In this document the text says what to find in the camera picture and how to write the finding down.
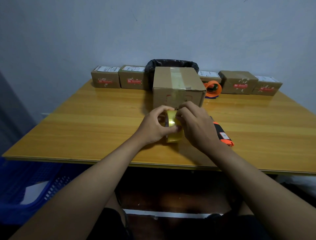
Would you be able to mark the person's right hand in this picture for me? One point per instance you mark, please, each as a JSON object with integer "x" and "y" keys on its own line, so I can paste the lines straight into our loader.
{"x": 198, "y": 128}

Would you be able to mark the person's left hand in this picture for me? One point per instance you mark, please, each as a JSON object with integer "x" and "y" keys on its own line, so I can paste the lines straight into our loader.
{"x": 148, "y": 128}

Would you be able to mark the person's right fingers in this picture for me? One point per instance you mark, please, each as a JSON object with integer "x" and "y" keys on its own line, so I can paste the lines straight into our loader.
{"x": 187, "y": 111}

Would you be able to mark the person's left thumb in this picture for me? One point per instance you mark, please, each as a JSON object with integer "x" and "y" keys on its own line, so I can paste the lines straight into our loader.
{"x": 169, "y": 129}

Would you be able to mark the yellow clear packing tape roll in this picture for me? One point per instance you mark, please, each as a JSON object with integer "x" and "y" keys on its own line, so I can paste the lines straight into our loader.
{"x": 174, "y": 137}

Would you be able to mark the person's right forearm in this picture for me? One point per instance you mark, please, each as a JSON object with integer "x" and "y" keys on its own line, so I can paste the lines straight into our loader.
{"x": 259, "y": 192}

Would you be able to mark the person's left forearm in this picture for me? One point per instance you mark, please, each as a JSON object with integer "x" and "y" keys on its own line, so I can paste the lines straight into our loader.
{"x": 81, "y": 192}

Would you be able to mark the orange tape dispenser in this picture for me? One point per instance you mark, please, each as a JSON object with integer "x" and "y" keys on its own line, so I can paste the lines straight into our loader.
{"x": 212, "y": 89}

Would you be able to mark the large taped cardboard box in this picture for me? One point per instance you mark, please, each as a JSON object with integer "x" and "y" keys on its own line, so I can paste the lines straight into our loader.
{"x": 170, "y": 81}

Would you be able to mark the small cardboard box red label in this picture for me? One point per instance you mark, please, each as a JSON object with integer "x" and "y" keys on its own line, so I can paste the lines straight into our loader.
{"x": 238, "y": 82}
{"x": 267, "y": 86}
{"x": 208, "y": 75}
{"x": 132, "y": 79}
{"x": 105, "y": 79}

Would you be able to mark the orange black handheld scanner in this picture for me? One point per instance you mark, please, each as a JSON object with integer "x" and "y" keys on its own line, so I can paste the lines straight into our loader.
{"x": 224, "y": 136}

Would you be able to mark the black plastic bin bag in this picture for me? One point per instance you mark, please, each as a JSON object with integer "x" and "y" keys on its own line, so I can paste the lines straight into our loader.
{"x": 170, "y": 62}

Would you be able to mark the white table crossbar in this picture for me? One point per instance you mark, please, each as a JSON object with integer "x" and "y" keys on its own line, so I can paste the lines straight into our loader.
{"x": 172, "y": 214}

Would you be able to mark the person's left leg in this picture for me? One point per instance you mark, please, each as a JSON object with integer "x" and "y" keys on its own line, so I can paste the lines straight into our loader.
{"x": 113, "y": 202}

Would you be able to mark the person's black shorts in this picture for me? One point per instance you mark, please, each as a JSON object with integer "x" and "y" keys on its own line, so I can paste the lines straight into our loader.
{"x": 111, "y": 227}

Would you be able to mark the white paper sheet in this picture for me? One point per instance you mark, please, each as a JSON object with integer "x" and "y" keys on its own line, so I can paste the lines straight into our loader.
{"x": 34, "y": 192}

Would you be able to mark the blue plastic basket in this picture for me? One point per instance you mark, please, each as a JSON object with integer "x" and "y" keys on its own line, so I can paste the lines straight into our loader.
{"x": 14, "y": 173}

